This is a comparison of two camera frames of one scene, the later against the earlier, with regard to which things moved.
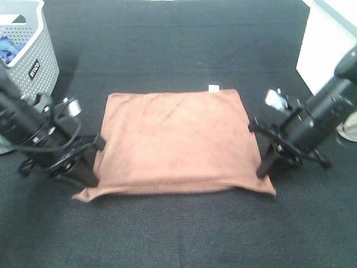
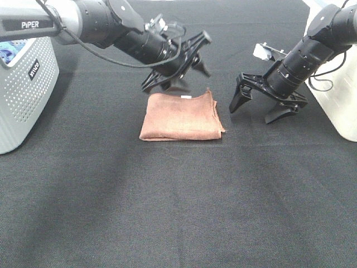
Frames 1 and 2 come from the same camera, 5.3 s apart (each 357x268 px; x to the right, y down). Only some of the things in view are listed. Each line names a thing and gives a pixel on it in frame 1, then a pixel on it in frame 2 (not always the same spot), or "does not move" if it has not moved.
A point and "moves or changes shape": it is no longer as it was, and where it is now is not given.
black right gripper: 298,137 to 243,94
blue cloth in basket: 9,49 does not move
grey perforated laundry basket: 36,70 does not move
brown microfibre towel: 177,140 moves or changes shape
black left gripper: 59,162 to 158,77
